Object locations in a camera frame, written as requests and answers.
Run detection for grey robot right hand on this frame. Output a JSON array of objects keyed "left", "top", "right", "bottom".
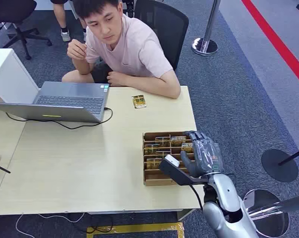
[{"left": 180, "top": 130, "right": 224, "bottom": 178}]

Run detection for person's left hand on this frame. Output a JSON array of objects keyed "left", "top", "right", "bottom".
[{"left": 106, "top": 70, "right": 128, "bottom": 88}]

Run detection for person's right hand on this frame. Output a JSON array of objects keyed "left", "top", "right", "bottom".
[{"left": 66, "top": 39, "right": 88, "bottom": 60}]

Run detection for standing person's legs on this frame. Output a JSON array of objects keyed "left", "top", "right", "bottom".
[{"left": 50, "top": 0, "right": 88, "bottom": 43}]

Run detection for person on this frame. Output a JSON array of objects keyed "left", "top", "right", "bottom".
[{"left": 62, "top": 0, "right": 181, "bottom": 100}]

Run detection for gold card with HOTEL print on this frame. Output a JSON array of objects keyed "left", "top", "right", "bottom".
[{"left": 171, "top": 135, "right": 187, "bottom": 147}]

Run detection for cardboard card holder box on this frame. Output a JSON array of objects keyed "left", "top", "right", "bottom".
[{"left": 142, "top": 131, "right": 198, "bottom": 187}]

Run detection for grey laptop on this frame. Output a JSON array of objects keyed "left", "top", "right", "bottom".
[{"left": 0, "top": 81, "right": 110, "bottom": 124}]

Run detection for white table leg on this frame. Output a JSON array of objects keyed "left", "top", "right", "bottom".
[{"left": 176, "top": 209, "right": 197, "bottom": 221}]

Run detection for black mesh office chair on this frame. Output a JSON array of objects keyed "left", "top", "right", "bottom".
[{"left": 134, "top": 0, "right": 189, "bottom": 71}]

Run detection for black swivel office chair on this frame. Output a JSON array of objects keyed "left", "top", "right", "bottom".
[{"left": 0, "top": 0, "right": 53, "bottom": 61}]

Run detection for white box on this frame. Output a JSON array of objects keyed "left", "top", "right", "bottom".
[{"left": 0, "top": 48, "right": 40, "bottom": 105}]

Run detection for black base stanchion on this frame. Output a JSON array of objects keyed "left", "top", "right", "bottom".
[{"left": 260, "top": 146, "right": 299, "bottom": 183}]

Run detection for chrome stanchion with mirror base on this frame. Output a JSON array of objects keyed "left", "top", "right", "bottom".
[{"left": 243, "top": 188, "right": 299, "bottom": 238}]

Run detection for yellow floor tape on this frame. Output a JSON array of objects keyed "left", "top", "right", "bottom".
[{"left": 85, "top": 222, "right": 185, "bottom": 238}]

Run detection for red floor tape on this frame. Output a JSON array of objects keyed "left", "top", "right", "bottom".
[{"left": 241, "top": 0, "right": 299, "bottom": 91}]

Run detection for black rod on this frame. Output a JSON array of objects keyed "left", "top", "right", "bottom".
[{"left": 0, "top": 162, "right": 11, "bottom": 175}]

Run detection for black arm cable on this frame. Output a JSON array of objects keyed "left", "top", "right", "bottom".
[{"left": 188, "top": 183, "right": 204, "bottom": 212}]

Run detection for black laptop cable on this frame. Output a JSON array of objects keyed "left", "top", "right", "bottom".
[{"left": 5, "top": 107, "right": 113, "bottom": 130}]

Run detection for chrome stanchion post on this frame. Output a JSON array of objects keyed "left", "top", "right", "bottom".
[{"left": 191, "top": 0, "right": 221, "bottom": 57}]

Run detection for black floor cable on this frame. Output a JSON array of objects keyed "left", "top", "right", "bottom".
[{"left": 72, "top": 215, "right": 114, "bottom": 235}]

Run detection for white floor cable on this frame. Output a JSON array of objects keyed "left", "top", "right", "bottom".
[{"left": 15, "top": 212, "right": 85, "bottom": 238}]

